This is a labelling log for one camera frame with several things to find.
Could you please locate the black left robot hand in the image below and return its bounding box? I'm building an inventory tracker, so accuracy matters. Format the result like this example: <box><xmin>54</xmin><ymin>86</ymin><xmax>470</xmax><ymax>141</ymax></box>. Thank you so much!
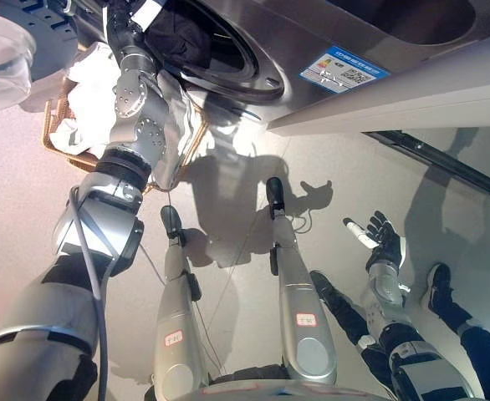
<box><xmin>102</xmin><ymin>0</ymin><xmax>165</xmax><ymax>32</ymax></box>

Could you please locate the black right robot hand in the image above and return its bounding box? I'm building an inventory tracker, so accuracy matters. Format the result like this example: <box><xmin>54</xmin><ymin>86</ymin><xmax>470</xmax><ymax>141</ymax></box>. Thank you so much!
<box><xmin>343</xmin><ymin>211</ymin><xmax>406</xmax><ymax>272</ymax></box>

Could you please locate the black garment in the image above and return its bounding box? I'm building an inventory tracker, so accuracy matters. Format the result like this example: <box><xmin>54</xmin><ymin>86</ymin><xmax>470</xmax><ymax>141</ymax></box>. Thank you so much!
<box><xmin>143</xmin><ymin>6</ymin><xmax>213</xmax><ymax>73</ymax></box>

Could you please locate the white clothes pile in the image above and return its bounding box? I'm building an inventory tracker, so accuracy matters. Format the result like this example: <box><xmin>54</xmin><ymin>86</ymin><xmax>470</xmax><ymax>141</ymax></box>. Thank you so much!
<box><xmin>48</xmin><ymin>43</ymin><xmax>205</xmax><ymax>191</ymax></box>

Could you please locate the brown wicker laundry basket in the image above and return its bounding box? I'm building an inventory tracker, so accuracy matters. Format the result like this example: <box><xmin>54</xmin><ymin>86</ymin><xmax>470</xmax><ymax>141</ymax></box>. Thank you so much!
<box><xmin>40</xmin><ymin>41</ymin><xmax>210</xmax><ymax>194</ymax></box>

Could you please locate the grey front-load washing machine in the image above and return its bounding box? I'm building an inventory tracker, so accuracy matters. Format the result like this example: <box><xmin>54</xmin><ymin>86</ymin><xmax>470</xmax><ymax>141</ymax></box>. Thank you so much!
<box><xmin>73</xmin><ymin>0</ymin><xmax>490</xmax><ymax>114</ymax></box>

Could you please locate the person leg with black shoe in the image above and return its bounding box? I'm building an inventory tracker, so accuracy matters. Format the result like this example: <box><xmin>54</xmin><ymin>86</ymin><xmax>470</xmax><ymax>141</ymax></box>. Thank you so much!
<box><xmin>426</xmin><ymin>261</ymin><xmax>490</xmax><ymax>401</ymax></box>
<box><xmin>309</xmin><ymin>270</ymin><xmax>395</xmax><ymax>396</ymax></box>

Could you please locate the silver right robot leg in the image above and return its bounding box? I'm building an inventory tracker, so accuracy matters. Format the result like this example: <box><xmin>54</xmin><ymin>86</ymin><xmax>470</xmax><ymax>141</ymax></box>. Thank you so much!
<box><xmin>265</xmin><ymin>176</ymin><xmax>339</xmax><ymax>386</ymax></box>

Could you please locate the silver robot leg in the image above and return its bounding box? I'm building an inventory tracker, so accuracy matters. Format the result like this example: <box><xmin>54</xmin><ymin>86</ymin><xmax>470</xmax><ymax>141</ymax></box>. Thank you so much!
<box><xmin>265</xmin><ymin>176</ymin><xmax>339</xmax><ymax>386</ymax></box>
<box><xmin>151</xmin><ymin>205</ymin><xmax>211</xmax><ymax>392</ymax></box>

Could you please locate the black metal door track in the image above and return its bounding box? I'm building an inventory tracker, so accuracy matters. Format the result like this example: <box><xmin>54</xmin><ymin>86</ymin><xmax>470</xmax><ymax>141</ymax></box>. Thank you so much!
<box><xmin>362</xmin><ymin>129</ymin><xmax>490</xmax><ymax>211</ymax></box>

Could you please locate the round glass washer door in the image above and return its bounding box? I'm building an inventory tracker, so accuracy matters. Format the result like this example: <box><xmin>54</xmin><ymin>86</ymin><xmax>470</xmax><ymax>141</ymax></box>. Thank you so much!
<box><xmin>0</xmin><ymin>0</ymin><xmax>81</xmax><ymax>116</ymax></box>

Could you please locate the blue energy label sticker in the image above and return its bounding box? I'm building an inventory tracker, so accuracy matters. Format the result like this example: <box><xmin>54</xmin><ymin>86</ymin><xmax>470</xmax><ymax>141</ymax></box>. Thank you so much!
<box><xmin>298</xmin><ymin>44</ymin><xmax>391</xmax><ymax>94</ymax></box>

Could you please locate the silver robot torso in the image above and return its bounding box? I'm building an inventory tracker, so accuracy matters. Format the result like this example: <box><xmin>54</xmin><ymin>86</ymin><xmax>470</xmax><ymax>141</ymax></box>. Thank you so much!
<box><xmin>144</xmin><ymin>363</ymin><xmax>380</xmax><ymax>401</ymax></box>

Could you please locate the silver left robot leg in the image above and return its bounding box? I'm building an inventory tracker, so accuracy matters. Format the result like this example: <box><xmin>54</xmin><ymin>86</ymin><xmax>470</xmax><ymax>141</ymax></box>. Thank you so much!
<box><xmin>151</xmin><ymin>205</ymin><xmax>211</xmax><ymax>392</ymax></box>

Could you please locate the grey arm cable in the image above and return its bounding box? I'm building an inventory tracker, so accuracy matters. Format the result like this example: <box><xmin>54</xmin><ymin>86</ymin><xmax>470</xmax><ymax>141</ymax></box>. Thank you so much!
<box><xmin>68</xmin><ymin>185</ymin><xmax>119</xmax><ymax>401</ymax></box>

